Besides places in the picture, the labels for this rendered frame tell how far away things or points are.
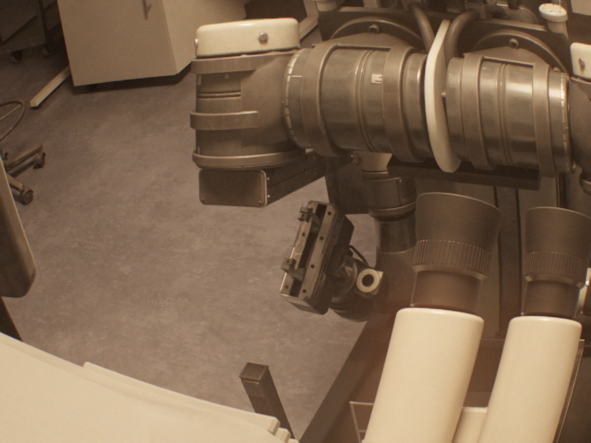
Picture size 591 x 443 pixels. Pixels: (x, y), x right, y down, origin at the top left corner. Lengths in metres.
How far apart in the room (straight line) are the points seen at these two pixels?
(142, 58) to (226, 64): 2.42
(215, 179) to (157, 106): 2.29
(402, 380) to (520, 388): 0.06
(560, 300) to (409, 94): 0.52
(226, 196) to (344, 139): 0.15
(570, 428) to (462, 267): 0.98
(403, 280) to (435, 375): 1.04
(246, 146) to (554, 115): 0.35
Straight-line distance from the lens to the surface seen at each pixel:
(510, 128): 0.86
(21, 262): 1.38
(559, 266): 0.40
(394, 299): 1.45
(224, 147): 0.97
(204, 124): 0.98
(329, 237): 1.32
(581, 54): 0.86
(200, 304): 2.26
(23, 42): 4.61
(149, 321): 2.25
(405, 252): 1.43
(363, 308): 1.49
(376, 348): 1.53
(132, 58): 3.40
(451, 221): 0.41
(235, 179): 0.99
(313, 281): 1.31
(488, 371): 1.44
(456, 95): 0.87
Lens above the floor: 1.37
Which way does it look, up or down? 34 degrees down
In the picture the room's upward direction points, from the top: 14 degrees counter-clockwise
